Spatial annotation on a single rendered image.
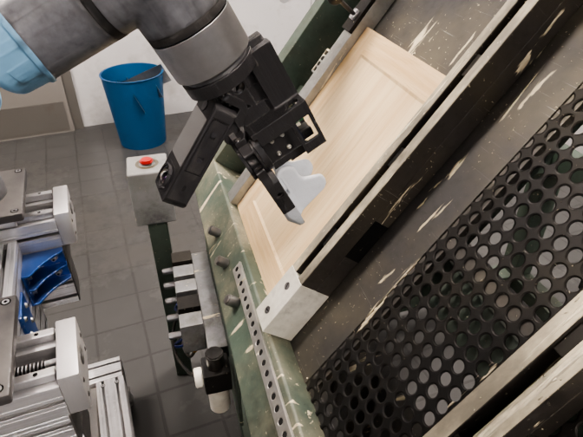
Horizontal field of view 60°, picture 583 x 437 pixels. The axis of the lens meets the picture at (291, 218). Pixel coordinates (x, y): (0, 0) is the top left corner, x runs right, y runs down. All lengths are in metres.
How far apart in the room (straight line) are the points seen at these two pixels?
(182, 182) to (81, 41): 0.15
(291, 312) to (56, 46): 0.67
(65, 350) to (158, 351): 1.32
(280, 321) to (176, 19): 0.67
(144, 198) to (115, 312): 1.00
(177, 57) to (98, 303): 2.15
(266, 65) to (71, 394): 0.64
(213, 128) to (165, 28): 0.10
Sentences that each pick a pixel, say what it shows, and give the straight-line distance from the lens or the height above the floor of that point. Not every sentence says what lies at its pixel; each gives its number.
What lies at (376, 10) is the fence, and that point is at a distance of 1.30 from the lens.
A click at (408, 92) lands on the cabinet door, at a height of 1.29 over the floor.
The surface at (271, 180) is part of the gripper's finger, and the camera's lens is 0.49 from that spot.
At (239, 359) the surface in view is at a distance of 1.06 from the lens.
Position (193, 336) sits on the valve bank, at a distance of 1.26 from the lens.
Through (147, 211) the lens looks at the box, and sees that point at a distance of 1.58.
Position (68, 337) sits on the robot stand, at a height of 0.99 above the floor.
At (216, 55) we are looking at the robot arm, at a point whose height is 1.52.
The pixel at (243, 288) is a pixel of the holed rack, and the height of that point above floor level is 0.89.
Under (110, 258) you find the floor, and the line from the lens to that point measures 2.77.
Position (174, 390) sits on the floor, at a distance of 2.10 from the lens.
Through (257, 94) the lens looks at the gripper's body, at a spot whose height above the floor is 1.47.
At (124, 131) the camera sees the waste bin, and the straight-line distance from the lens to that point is 3.78.
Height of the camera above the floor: 1.64
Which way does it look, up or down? 34 degrees down
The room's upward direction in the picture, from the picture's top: straight up
